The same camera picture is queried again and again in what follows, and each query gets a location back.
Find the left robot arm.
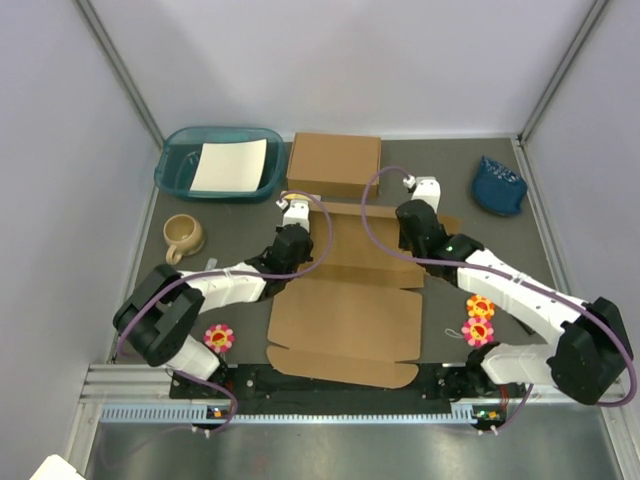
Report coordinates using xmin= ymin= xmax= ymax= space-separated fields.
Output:
xmin=113 ymin=224 xmax=313 ymax=397

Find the brown cardboard box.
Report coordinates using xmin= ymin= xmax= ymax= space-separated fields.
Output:
xmin=286 ymin=132 xmax=382 ymax=199
xmin=265 ymin=200 xmax=461 ymax=389

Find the yellow white marker pen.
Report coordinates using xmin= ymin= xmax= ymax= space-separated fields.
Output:
xmin=280 ymin=191 xmax=321 ymax=202

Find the pink flower toy right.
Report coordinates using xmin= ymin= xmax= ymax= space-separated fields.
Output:
xmin=461 ymin=317 xmax=494 ymax=348

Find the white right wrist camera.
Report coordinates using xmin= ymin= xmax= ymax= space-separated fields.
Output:
xmin=403 ymin=175 xmax=441 ymax=212

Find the orange flower toy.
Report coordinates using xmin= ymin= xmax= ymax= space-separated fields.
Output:
xmin=466 ymin=294 xmax=495 ymax=320

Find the teal plastic bin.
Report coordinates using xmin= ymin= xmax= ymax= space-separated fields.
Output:
xmin=154 ymin=126 xmax=287 ymax=203

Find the pink flower toy left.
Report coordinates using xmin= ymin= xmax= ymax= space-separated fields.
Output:
xmin=203 ymin=324 xmax=235 ymax=354

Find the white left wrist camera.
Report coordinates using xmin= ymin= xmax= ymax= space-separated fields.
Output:
xmin=276 ymin=194 xmax=310 ymax=232

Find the folded brown cardboard box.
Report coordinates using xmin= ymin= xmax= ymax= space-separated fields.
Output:
xmin=286 ymin=132 xmax=382 ymax=199

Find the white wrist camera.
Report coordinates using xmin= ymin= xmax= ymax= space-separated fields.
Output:
xmin=276 ymin=194 xmax=310 ymax=232
xmin=403 ymin=175 xmax=441 ymax=212

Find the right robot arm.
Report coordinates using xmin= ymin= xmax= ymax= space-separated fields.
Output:
xmin=395 ymin=200 xmax=637 ymax=405

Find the beige ceramic mug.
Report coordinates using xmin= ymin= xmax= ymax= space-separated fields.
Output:
xmin=163 ymin=214 xmax=206 ymax=266

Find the white object bottom corner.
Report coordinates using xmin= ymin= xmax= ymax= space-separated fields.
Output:
xmin=30 ymin=454 xmax=85 ymax=480

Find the white paper sheet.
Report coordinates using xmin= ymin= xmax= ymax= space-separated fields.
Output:
xmin=190 ymin=139 xmax=267 ymax=193

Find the pink flower toy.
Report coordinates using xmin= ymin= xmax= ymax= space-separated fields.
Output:
xmin=203 ymin=324 xmax=235 ymax=354
xmin=461 ymin=317 xmax=494 ymax=348

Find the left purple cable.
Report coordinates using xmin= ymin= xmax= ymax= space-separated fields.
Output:
xmin=112 ymin=192 xmax=334 ymax=439

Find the grey slotted cable duct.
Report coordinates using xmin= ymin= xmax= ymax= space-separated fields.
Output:
xmin=100 ymin=404 xmax=502 ymax=426

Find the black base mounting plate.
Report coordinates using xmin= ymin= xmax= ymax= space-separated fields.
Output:
xmin=168 ymin=363 xmax=531 ymax=416

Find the dark blue crumpled bag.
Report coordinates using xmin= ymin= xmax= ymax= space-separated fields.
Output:
xmin=471 ymin=156 xmax=528 ymax=217

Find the grey orange marker pen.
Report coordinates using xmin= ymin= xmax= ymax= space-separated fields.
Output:
xmin=205 ymin=257 xmax=217 ymax=270

